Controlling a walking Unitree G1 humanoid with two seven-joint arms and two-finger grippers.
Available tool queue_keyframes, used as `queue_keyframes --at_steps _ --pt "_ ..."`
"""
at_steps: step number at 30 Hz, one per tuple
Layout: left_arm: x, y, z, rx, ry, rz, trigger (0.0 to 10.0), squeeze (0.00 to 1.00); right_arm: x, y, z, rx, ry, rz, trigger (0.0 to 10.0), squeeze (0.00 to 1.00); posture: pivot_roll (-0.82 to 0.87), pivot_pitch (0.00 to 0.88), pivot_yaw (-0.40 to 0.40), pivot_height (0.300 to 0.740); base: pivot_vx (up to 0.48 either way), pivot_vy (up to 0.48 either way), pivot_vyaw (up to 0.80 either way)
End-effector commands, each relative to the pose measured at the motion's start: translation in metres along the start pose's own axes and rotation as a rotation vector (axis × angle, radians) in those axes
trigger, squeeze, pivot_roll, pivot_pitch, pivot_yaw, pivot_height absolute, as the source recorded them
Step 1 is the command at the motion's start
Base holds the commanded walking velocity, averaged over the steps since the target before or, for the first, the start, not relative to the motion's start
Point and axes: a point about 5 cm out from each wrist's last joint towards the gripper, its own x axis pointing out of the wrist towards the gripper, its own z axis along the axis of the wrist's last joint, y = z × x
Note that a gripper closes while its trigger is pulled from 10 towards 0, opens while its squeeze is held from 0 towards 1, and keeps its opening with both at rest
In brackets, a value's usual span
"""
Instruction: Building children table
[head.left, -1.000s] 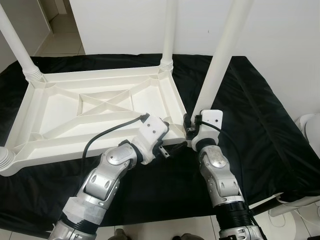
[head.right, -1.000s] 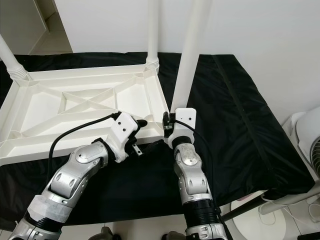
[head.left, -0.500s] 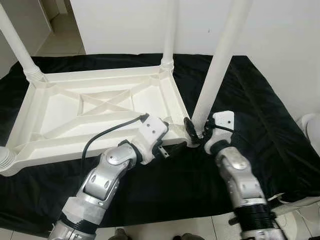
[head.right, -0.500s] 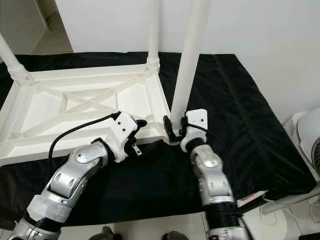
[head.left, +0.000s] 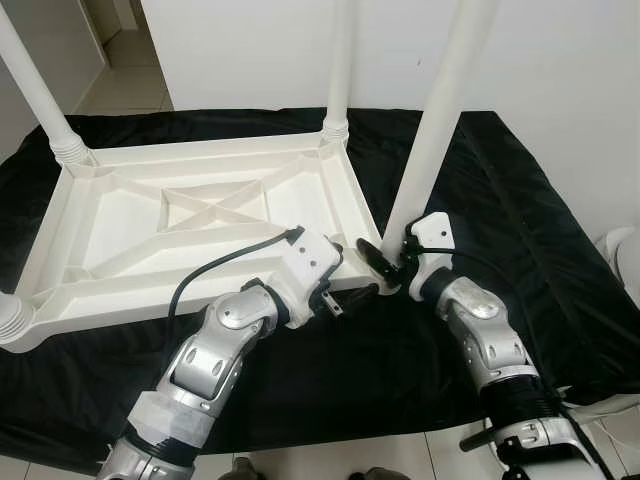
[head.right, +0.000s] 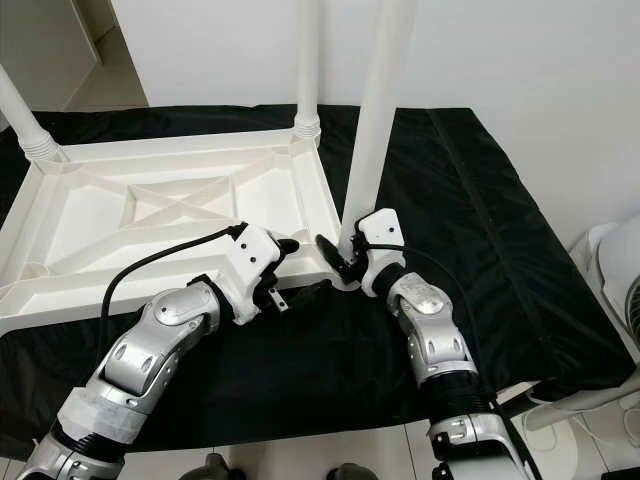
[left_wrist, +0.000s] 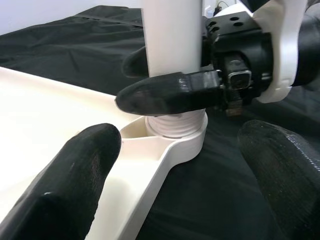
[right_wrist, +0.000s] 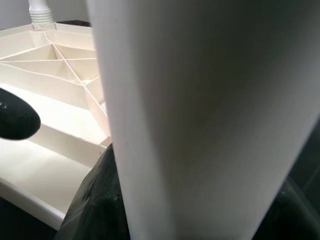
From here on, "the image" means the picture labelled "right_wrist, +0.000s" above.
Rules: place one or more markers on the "white plastic table leg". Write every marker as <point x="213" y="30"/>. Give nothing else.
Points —
<point x="40" y="12"/>
<point x="200" y="100"/>

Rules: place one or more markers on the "black table cloth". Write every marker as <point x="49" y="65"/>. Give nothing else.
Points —
<point x="15" y="220"/>

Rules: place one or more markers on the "white plastic table top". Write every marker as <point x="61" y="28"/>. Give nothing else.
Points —
<point x="62" y="162"/>

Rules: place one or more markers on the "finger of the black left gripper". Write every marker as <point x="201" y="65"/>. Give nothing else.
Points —
<point x="17" y="117"/>

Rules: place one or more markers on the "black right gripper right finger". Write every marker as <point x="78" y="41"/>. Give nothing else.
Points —
<point x="295" y="220"/>

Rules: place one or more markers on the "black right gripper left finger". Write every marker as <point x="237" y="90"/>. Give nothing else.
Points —
<point x="100" y="205"/>

